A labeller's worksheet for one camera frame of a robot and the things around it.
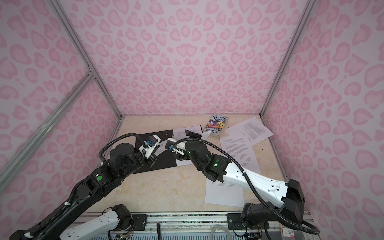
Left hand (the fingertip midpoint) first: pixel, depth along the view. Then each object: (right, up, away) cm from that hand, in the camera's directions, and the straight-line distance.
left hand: (157, 142), depth 67 cm
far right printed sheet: (+59, +6, +46) cm, 75 cm away
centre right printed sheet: (+34, -30, +18) cm, 49 cm away
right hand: (+12, +3, +3) cm, 12 cm away
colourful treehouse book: (+32, +9, +44) cm, 55 cm away
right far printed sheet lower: (+48, -8, +35) cm, 60 cm away
